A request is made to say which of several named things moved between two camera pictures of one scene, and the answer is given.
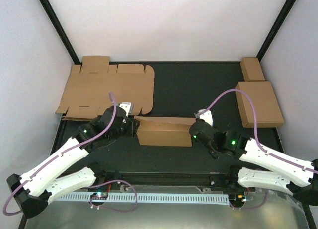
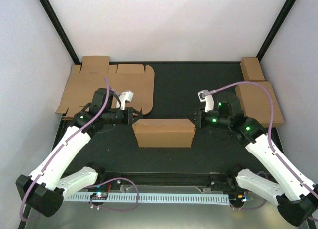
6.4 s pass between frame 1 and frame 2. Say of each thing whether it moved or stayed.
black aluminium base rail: stayed
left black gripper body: moved
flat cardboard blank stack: stayed
